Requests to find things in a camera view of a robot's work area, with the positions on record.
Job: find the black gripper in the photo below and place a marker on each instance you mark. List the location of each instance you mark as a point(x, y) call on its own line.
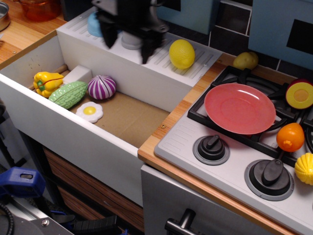
point(138, 17)

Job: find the yellow toy corn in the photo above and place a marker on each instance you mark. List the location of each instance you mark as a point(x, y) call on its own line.
point(304, 168)

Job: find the orange toy fruit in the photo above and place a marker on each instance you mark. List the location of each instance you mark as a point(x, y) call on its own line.
point(291, 137)

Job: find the black clamp handle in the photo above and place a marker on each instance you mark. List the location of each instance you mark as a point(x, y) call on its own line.
point(104, 226)

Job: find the white toy sink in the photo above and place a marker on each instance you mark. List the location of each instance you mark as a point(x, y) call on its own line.
point(145, 95)

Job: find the green toy bitter gourd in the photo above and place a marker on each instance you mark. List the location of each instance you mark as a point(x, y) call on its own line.
point(69, 94)

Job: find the blue clamp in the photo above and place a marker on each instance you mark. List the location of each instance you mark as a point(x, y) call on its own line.
point(22, 183)

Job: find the yellow toy potato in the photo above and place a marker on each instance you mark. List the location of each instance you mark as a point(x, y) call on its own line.
point(246, 60)

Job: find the black stove knob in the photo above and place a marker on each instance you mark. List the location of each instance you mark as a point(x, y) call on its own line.
point(269, 180)
point(211, 150)

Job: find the steel pot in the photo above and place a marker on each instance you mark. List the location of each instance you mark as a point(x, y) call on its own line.
point(4, 16)

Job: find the orange glass container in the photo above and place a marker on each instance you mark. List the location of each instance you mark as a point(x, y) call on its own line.
point(41, 10)

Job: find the toy fried egg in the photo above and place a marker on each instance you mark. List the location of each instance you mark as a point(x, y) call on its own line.
point(90, 112)

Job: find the pink plastic plate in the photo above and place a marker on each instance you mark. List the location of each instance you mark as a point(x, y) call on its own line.
point(239, 109)

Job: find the grey toy stove top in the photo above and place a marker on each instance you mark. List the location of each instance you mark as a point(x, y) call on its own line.
point(295, 212)

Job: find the halved toy peach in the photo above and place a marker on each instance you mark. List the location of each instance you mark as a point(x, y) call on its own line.
point(299, 94)

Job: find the purple white toy onion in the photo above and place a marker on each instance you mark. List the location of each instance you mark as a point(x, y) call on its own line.
point(101, 87)

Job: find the white foam block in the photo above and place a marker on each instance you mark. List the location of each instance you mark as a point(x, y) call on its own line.
point(79, 73)

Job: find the black stove grate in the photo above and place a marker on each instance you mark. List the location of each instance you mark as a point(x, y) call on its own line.
point(264, 142)

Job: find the yellow toy bell pepper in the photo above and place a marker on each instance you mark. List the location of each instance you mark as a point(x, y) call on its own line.
point(45, 83)

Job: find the right black stove knob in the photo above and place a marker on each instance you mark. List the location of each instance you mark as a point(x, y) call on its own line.
point(269, 180)

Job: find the left black stove knob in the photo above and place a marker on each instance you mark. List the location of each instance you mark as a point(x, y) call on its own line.
point(211, 150)

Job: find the blue plastic bowl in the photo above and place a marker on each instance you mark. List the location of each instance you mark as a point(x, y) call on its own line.
point(94, 28)

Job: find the grey toy faucet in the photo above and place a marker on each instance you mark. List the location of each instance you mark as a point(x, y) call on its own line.
point(130, 41)

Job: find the grey metal bracket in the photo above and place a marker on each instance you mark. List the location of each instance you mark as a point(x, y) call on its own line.
point(18, 217)

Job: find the yellow toy lemon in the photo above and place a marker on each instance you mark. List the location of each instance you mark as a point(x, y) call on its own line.
point(182, 54)

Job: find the metal oven door handle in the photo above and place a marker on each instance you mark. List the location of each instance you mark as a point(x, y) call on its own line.
point(182, 227)

